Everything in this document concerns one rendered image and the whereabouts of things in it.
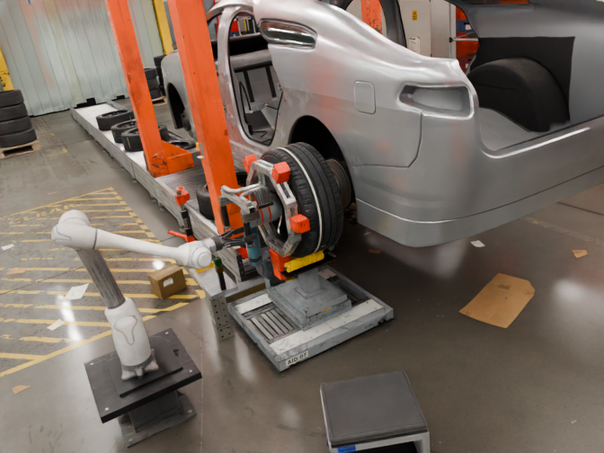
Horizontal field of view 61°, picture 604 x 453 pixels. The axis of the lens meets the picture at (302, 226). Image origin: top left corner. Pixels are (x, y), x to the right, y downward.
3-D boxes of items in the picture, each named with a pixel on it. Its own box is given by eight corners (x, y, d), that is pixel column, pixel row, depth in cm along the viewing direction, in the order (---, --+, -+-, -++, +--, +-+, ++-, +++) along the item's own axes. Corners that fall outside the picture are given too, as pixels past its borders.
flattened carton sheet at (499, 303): (540, 287, 338) (540, 283, 337) (505, 329, 303) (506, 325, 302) (495, 276, 358) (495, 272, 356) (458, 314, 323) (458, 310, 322)
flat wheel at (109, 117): (142, 123, 926) (138, 110, 917) (107, 132, 889) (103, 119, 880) (127, 119, 974) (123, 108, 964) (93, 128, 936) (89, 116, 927)
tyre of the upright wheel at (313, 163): (307, 247, 343) (357, 244, 283) (276, 259, 333) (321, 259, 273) (278, 152, 338) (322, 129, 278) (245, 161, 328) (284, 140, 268)
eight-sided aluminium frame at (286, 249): (306, 263, 289) (292, 173, 267) (296, 268, 286) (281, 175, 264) (264, 234, 333) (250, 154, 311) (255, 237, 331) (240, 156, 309)
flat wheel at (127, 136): (142, 139, 796) (138, 124, 786) (178, 137, 772) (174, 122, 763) (115, 152, 740) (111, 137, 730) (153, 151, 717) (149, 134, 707)
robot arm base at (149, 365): (122, 386, 253) (119, 377, 251) (119, 361, 272) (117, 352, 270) (159, 373, 258) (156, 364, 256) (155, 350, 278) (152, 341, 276)
